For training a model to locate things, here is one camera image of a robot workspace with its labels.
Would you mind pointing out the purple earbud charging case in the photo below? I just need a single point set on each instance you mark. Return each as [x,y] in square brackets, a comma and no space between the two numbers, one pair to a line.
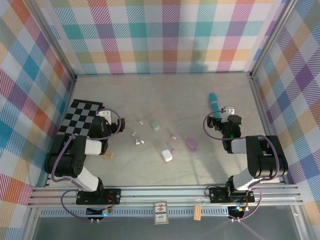
[191,144]

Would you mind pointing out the mint green earbud charging case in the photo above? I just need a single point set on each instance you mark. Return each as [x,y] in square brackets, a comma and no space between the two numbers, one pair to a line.
[155,124]

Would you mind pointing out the white earbud charging case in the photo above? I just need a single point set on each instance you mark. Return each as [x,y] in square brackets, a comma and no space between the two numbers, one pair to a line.
[166,155]

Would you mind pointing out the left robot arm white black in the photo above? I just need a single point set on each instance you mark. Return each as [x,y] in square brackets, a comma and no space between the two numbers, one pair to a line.
[65,162]

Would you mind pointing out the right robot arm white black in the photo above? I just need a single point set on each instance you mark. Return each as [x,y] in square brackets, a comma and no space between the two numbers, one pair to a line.
[265,160]

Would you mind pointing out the teal marker pen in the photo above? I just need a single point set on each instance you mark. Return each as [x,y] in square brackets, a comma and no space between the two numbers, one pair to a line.
[213,102]

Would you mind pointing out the black grey chessboard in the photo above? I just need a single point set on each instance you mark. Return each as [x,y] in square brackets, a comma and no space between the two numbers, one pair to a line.
[80,115]

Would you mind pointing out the small wooden block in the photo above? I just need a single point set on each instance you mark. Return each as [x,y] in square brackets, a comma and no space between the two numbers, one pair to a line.
[197,212]
[108,156]

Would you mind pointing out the perforated metal strip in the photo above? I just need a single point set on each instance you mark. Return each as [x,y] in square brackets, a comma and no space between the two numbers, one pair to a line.
[137,212]

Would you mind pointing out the playing card box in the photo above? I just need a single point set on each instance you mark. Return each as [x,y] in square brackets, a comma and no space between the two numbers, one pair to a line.
[160,212]

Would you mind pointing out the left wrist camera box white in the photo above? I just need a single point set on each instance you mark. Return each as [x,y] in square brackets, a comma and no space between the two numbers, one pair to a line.
[103,115]

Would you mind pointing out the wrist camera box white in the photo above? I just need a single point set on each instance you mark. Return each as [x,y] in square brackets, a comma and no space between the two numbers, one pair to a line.
[229,110]
[103,115]

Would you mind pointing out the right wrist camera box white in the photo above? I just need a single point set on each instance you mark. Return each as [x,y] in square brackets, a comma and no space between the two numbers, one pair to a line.
[229,110]

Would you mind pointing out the aluminium side rail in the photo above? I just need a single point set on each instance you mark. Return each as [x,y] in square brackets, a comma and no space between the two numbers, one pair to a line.
[70,90]
[260,110]

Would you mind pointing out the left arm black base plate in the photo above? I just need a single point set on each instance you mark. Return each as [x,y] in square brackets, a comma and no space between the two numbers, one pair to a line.
[110,196]

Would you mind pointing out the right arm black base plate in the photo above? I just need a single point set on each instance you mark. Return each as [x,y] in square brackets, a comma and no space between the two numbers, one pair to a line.
[217,195]

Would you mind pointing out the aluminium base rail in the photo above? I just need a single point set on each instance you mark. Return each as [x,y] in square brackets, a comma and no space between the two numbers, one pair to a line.
[162,193]

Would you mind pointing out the aluminium frame post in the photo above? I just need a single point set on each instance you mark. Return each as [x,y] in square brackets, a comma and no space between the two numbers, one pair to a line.
[53,40]
[272,37]

